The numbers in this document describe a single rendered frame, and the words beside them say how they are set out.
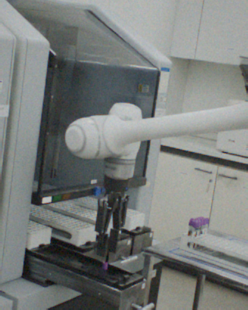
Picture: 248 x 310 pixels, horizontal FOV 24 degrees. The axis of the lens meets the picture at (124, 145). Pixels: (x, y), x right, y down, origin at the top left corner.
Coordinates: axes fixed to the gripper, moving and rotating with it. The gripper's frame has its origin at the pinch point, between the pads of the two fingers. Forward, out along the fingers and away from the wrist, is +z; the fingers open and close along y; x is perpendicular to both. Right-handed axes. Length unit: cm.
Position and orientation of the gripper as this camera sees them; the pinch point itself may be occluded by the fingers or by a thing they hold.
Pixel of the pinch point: (108, 243)
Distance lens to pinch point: 175.8
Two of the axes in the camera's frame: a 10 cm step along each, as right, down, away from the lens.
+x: 8.3, 1.9, -5.3
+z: -1.4, 9.8, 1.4
